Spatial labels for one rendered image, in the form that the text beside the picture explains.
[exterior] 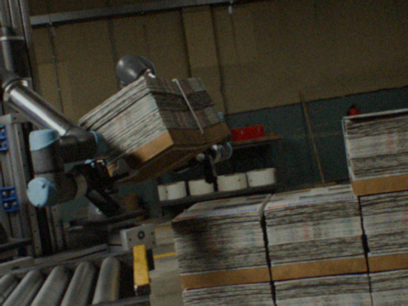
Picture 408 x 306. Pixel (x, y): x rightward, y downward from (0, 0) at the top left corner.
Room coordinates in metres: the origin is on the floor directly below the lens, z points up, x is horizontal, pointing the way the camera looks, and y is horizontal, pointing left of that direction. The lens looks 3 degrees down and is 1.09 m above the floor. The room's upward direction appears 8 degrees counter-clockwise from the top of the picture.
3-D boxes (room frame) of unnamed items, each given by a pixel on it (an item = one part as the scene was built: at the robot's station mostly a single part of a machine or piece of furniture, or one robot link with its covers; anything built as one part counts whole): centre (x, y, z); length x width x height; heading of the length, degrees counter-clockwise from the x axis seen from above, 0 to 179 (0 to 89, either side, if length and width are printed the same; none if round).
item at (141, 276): (1.32, 0.19, 0.81); 0.43 x 0.03 x 0.02; 7
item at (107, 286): (1.32, 0.27, 0.77); 0.47 x 0.05 x 0.05; 7
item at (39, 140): (1.53, 0.40, 1.10); 0.11 x 0.08 x 0.11; 143
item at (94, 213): (2.31, 0.43, 0.87); 0.15 x 0.15 x 0.10
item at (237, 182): (8.04, -0.04, 0.55); 1.80 x 0.70 x 1.09; 97
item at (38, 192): (1.51, 0.42, 1.00); 0.11 x 0.08 x 0.09; 151
